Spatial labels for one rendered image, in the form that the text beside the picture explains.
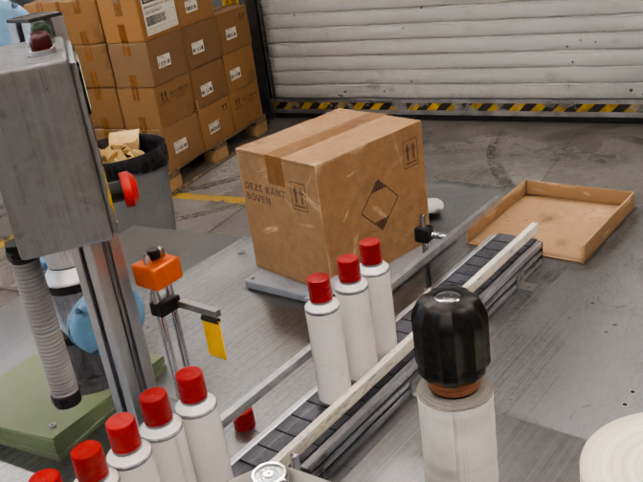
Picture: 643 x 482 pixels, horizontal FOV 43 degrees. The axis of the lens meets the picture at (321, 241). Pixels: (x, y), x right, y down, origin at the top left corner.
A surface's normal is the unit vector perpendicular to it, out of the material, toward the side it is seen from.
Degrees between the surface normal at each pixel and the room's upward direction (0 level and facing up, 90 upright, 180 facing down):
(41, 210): 90
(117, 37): 91
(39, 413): 5
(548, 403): 0
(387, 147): 90
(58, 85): 90
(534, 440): 0
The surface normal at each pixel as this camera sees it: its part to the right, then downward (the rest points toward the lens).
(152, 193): 0.69, 0.33
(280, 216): -0.72, 0.37
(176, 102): 0.89, 0.07
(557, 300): -0.13, -0.91
